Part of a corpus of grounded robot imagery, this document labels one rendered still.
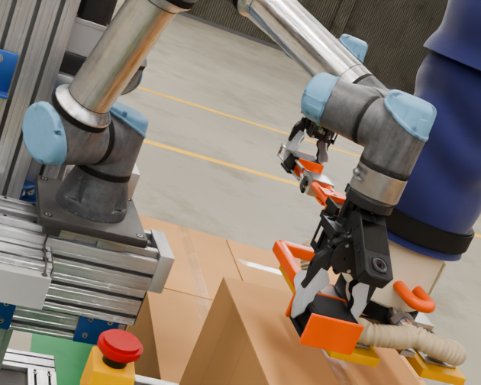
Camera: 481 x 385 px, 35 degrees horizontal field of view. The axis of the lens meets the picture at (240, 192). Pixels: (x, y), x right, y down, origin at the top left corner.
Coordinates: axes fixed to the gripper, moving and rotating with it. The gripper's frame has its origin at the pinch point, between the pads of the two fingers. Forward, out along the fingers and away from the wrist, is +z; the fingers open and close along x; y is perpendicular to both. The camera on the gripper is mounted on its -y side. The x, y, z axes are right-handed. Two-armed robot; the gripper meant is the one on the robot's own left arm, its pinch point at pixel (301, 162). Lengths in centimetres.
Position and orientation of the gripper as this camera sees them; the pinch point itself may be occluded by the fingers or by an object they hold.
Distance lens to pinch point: 204.5
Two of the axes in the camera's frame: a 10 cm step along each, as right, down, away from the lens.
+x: 9.1, 2.6, 3.2
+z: -3.6, 8.9, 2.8
